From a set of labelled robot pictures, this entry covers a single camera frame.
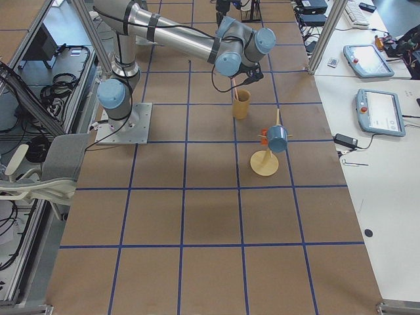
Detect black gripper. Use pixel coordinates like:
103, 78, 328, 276
238, 62, 264, 84

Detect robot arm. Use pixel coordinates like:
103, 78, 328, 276
93, 1, 276, 133

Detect orange red cup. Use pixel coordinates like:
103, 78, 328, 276
259, 129, 268, 146

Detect blue cup on stand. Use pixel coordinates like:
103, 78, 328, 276
266, 125, 288, 153

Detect wooden cup tree stand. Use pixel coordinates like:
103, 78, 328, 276
250, 109, 282, 177

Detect bamboo cylinder holder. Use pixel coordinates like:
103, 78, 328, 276
232, 89, 251, 119

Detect black power brick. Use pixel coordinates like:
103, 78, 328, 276
333, 133, 358, 149

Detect teach pendant far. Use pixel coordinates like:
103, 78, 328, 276
343, 45, 394, 78

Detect teach pendant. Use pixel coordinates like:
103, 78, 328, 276
343, 45, 394, 78
356, 89, 406, 137

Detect white keyboard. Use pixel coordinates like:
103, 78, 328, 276
343, 1, 369, 29

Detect allen key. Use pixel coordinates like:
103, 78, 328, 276
342, 159, 368, 167

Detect teach pendant near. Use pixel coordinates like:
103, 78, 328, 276
356, 89, 406, 137

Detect grey office chair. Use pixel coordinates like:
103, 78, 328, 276
1, 133, 90, 221

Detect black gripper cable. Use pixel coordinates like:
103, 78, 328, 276
209, 35, 240, 94

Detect black wire mug rack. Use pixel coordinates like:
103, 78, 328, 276
240, 0, 262, 22

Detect aluminium frame post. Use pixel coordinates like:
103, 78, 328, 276
307, 0, 348, 75

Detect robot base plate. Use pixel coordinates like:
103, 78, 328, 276
95, 102, 152, 145

